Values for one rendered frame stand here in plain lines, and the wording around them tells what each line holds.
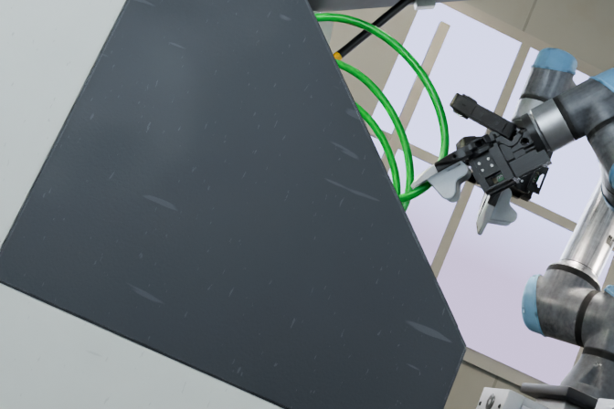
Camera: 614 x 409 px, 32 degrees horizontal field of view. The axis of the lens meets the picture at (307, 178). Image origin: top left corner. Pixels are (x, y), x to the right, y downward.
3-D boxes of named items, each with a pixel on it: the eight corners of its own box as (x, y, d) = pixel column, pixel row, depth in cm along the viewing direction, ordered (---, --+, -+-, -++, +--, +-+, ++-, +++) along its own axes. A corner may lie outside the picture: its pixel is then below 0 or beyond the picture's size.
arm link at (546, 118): (549, 93, 160) (554, 103, 168) (523, 108, 161) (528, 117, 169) (573, 136, 159) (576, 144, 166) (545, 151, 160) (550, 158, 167)
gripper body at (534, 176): (538, 197, 182) (562, 135, 184) (492, 177, 182) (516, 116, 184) (525, 205, 189) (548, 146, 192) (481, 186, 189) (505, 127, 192)
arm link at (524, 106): (524, 93, 185) (512, 106, 193) (515, 116, 184) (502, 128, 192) (564, 110, 185) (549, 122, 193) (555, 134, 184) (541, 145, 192)
